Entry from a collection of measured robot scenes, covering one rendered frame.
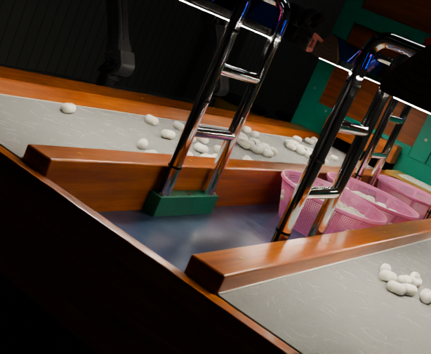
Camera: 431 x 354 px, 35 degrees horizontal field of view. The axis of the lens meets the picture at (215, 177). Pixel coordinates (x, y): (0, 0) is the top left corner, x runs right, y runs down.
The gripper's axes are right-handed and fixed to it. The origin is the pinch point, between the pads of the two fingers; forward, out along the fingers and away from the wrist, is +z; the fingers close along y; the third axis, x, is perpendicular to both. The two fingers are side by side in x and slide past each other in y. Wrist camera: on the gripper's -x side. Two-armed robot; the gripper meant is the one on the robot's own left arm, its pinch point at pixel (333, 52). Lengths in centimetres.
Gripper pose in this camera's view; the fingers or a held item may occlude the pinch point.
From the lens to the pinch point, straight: 240.7
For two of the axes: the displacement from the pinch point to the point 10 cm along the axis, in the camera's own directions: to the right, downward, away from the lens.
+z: 7.8, 4.6, -4.3
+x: -4.0, 8.9, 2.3
